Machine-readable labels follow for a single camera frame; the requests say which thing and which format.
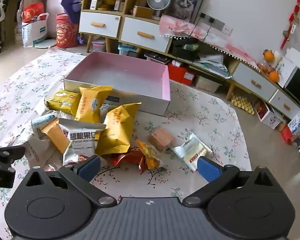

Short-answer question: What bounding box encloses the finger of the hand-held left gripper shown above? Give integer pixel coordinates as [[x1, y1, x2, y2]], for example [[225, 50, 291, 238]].
[[0, 145, 26, 167]]

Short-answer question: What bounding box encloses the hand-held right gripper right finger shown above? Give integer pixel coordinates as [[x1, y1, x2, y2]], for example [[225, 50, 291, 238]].
[[182, 156, 278, 208]]

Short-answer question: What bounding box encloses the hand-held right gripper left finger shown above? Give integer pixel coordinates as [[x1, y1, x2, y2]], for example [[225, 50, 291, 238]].
[[22, 155, 117, 208]]

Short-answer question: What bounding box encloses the white packet red label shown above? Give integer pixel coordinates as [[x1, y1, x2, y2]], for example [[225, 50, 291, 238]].
[[171, 133, 213, 172]]

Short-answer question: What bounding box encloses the white grey nut packet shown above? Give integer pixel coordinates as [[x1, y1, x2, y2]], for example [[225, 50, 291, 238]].
[[59, 118, 107, 167]]

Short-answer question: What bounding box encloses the red snack packet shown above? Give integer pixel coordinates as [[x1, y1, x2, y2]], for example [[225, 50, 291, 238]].
[[109, 147, 145, 166]]

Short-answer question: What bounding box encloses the yellow pastry packet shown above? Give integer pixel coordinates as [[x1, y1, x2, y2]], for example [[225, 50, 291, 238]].
[[74, 85, 113, 124], [95, 102, 142, 162]]

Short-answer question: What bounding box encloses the pale blue snack packet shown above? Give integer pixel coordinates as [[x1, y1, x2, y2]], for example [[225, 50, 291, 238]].
[[31, 111, 60, 140]]

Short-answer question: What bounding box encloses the orange wafer packet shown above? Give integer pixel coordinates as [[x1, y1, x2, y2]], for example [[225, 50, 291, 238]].
[[41, 121, 71, 155]]

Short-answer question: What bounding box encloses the tan wafer clear packet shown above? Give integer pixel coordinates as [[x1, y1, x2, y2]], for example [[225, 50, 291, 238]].
[[148, 127, 176, 153]]

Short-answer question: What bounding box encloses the orange chip packet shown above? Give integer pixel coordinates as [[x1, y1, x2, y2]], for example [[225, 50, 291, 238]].
[[136, 140, 167, 176]]

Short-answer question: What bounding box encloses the yellow green packet red label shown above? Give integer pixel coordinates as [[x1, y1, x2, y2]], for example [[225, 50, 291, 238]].
[[45, 90, 81, 113]]

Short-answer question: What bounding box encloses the silver box pink lining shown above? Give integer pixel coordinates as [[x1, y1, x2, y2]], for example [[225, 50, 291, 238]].
[[64, 51, 171, 117]]

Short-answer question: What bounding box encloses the floral tablecloth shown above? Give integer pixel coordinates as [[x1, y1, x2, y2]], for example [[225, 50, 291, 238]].
[[0, 49, 252, 240]]

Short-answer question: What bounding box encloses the yellow egg tray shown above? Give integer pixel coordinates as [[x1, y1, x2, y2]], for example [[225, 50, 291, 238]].
[[231, 95, 255, 116]]

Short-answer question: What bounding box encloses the white printed carton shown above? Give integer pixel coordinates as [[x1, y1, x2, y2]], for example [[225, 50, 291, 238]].
[[255, 100, 285, 130]]

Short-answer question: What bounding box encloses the clear white storage bin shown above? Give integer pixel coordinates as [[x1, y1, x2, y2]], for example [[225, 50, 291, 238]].
[[195, 76, 222, 93]]

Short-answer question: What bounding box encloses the small red box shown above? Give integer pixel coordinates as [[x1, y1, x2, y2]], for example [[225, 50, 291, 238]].
[[280, 125, 295, 145]]

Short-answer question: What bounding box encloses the red cardboard box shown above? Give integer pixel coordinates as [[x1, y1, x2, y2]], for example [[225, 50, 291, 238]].
[[167, 64, 198, 85]]

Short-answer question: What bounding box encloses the blue white carton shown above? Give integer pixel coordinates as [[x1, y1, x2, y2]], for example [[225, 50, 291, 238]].
[[287, 109, 300, 135]]

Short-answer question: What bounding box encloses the long low wooden cabinet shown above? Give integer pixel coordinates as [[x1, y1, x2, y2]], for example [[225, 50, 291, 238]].
[[119, 15, 300, 120]]

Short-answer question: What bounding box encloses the pile of white cloths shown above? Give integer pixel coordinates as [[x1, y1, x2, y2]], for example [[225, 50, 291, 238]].
[[197, 54, 233, 79]]

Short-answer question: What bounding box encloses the white round floor scale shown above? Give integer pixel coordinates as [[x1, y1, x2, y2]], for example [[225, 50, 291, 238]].
[[35, 39, 58, 49]]

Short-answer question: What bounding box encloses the bag of small oranges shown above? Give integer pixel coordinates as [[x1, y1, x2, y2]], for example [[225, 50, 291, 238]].
[[256, 61, 272, 73]]

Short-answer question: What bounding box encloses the white shopping bag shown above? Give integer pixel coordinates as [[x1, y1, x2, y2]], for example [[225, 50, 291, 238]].
[[21, 12, 50, 48]]

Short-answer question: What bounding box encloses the clear bin pink lid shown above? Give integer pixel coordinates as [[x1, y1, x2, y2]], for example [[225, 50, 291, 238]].
[[92, 40, 107, 53]]

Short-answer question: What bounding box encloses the black storage bag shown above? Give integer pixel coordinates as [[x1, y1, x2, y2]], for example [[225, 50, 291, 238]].
[[171, 37, 200, 61]]

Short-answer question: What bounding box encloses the black monitor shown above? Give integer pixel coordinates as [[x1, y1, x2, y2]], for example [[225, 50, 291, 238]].
[[284, 67, 300, 103]]

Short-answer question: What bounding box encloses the pale blue storage bin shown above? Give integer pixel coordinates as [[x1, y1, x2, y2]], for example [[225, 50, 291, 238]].
[[117, 43, 140, 57]]

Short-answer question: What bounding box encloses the orange fruit with leaves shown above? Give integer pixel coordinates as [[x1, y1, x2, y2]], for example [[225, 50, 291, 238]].
[[263, 49, 276, 62]]

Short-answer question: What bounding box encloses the red printed barrel bag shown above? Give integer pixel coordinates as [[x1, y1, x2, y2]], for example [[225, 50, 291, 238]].
[[56, 13, 80, 48]]

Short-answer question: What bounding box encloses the white cardboard box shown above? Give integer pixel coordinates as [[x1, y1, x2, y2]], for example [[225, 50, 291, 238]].
[[275, 47, 300, 88]]

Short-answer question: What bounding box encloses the red gift bag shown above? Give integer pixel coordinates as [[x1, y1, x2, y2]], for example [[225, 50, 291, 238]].
[[22, 2, 46, 23]]

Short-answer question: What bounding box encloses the pink printed cloth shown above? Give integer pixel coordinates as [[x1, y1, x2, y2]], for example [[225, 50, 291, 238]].
[[159, 15, 263, 68]]

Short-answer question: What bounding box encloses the yellow bag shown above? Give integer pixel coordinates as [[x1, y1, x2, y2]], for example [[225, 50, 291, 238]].
[[99, 0, 115, 11]]

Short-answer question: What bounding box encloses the brown cardboard box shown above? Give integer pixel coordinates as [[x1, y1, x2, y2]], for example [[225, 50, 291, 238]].
[[132, 6, 155, 20]]

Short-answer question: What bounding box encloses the framed cat picture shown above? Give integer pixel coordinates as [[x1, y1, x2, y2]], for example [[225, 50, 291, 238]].
[[164, 0, 207, 23]]

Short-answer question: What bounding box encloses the red hanging ornament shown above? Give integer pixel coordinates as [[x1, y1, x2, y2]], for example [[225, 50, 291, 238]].
[[280, 0, 300, 51]]

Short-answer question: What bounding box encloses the clear bin orange handle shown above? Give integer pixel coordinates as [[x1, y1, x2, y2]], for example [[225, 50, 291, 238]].
[[144, 51, 171, 65]]

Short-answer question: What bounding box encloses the grey wall socket panel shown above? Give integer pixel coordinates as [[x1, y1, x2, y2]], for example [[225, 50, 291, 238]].
[[199, 12, 225, 30]]

